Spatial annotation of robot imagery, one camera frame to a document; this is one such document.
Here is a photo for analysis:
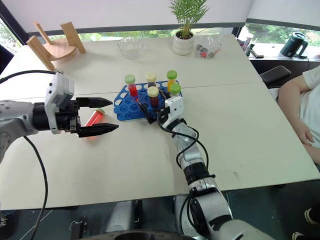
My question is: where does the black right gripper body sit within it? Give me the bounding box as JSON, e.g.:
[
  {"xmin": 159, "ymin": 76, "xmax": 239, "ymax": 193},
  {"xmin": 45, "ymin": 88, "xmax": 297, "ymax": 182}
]
[{"xmin": 148, "ymin": 105, "xmax": 171, "ymax": 125}]

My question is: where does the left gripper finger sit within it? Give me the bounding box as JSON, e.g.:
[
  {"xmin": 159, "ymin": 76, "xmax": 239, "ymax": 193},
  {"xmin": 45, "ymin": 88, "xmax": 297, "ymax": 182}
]
[
  {"xmin": 75, "ymin": 97, "xmax": 114, "ymax": 109},
  {"xmin": 77, "ymin": 122, "xmax": 120, "ymax": 139}
]

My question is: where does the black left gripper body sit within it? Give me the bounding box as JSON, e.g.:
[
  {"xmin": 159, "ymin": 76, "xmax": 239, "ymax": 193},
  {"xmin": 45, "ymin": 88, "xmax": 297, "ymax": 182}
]
[{"xmin": 55, "ymin": 99, "xmax": 82, "ymax": 135}]

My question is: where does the brown tube yellow cap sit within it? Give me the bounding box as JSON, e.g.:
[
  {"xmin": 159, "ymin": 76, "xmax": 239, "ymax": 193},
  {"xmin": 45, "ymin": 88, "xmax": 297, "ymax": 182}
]
[
  {"xmin": 145, "ymin": 72, "xmax": 158, "ymax": 88},
  {"xmin": 146, "ymin": 86, "xmax": 160, "ymax": 109}
]

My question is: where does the blue test tube rack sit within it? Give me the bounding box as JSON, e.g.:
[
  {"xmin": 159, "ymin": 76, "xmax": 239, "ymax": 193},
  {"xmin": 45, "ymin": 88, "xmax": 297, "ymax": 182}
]
[{"xmin": 113, "ymin": 80, "xmax": 185, "ymax": 122}]

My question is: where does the person's hand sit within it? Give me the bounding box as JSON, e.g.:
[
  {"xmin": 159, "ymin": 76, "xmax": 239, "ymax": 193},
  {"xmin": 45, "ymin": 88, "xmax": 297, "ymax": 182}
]
[{"xmin": 295, "ymin": 123, "xmax": 316, "ymax": 146}]

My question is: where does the red tube pale green cap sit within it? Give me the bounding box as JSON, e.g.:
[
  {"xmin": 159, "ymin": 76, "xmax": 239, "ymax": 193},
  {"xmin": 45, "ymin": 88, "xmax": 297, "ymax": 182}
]
[{"xmin": 84, "ymin": 107, "xmax": 106, "ymax": 141}]

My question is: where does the dark tube green cap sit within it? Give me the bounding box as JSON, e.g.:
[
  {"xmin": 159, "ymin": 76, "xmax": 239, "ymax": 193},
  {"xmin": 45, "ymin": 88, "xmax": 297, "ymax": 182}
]
[{"xmin": 169, "ymin": 82, "xmax": 182, "ymax": 98}]

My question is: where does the orange tube green cap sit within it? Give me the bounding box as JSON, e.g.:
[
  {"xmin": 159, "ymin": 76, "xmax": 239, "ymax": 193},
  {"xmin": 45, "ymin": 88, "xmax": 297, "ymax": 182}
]
[{"xmin": 166, "ymin": 70, "xmax": 179, "ymax": 89}]

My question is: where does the red tube bright green cap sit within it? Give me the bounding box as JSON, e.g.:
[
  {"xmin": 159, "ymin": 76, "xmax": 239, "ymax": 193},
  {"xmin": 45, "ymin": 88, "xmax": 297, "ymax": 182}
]
[{"xmin": 124, "ymin": 74, "xmax": 139, "ymax": 98}]

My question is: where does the white ribbed plant pot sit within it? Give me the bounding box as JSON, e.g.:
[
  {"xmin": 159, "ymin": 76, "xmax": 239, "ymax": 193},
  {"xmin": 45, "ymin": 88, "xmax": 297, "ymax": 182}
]
[{"xmin": 172, "ymin": 30, "xmax": 196, "ymax": 56}]

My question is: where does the clear glass bowl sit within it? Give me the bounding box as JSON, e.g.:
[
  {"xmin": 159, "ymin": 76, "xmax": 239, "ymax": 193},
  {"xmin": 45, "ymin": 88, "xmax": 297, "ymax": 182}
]
[{"xmin": 117, "ymin": 36, "xmax": 145, "ymax": 60}]

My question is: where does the wooden curved stand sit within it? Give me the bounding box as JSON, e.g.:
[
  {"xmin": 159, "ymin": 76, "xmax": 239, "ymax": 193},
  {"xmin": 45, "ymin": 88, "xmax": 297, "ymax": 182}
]
[{"xmin": 26, "ymin": 21, "xmax": 87, "ymax": 72}]

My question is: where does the clear plastic bag with parts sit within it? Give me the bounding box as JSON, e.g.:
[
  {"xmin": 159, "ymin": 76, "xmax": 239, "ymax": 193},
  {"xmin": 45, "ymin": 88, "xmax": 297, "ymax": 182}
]
[{"xmin": 193, "ymin": 27, "xmax": 224, "ymax": 60}]

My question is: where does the green palm plant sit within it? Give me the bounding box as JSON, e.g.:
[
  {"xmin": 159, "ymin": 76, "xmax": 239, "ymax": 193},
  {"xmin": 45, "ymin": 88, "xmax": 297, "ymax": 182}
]
[{"xmin": 168, "ymin": 0, "xmax": 210, "ymax": 40}]

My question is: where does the white bottle on windowsill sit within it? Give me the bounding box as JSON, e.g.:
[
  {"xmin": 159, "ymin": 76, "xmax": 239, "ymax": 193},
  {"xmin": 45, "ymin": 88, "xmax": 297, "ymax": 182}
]
[{"xmin": 237, "ymin": 25, "xmax": 254, "ymax": 51}]

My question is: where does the black chair armrest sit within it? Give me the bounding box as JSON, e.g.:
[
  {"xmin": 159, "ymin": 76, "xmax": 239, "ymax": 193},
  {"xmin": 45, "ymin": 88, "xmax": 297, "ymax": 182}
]
[{"xmin": 259, "ymin": 65, "xmax": 292, "ymax": 89}]

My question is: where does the dark green kettle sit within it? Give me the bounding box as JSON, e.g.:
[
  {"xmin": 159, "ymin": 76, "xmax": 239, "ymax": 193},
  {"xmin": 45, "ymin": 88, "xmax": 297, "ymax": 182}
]
[{"xmin": 279, "ymin": 31, "xmax": 309, "ymax": 59}]

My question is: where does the person's white shirt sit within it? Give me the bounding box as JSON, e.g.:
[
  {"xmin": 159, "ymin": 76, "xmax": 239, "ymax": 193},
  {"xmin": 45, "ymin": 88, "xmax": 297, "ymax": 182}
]
[{"xmin": 298, "ymin": 66, "xmax": 320, "ymax": 149}]

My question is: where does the black and white shoe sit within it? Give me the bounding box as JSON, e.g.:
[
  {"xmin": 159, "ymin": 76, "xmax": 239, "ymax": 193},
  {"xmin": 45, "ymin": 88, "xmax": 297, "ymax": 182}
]
[
  {"xmin": 303, "ymin": 207, "xmax": 320, "ymax": 226},
  {"xmin": 291, "ymin": 231, "xmax": 320, "ymax": 240}
]

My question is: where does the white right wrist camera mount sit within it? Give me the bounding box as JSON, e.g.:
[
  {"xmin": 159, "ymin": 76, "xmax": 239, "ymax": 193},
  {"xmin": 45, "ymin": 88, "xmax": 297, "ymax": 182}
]
[{"xmin": 164, "ymin": 95, "xmax": 185, "ymax": 119}]

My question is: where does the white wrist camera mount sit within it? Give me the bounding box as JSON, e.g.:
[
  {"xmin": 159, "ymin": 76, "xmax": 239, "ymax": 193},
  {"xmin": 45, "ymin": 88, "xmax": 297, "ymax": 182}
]
[
  {"xmin": 164, "ymin": 95, "xmax": 185, "ymax": 119},
  {"xmin": 44, "ymin": 72, "xmax": 75, "ymax": 135}
]

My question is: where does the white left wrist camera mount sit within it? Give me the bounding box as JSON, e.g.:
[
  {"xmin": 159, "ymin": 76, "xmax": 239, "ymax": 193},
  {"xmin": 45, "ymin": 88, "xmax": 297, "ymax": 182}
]
[{"xmin": 44, "ymin": 72, "xmax": 75, "ymax": 135}]

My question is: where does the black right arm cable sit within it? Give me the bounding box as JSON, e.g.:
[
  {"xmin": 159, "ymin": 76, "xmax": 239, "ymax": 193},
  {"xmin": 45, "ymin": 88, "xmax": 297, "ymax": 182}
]
[{"xmin": 156, "ymin": 108, "xmax": 216, "ymax": 240}]

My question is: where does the black metal table bracket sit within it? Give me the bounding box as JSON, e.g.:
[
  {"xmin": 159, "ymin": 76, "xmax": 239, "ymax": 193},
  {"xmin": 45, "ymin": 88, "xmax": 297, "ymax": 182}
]
[{"xmin": 69, "ymin": 219, "xmax": 89, "ymax": 240}]

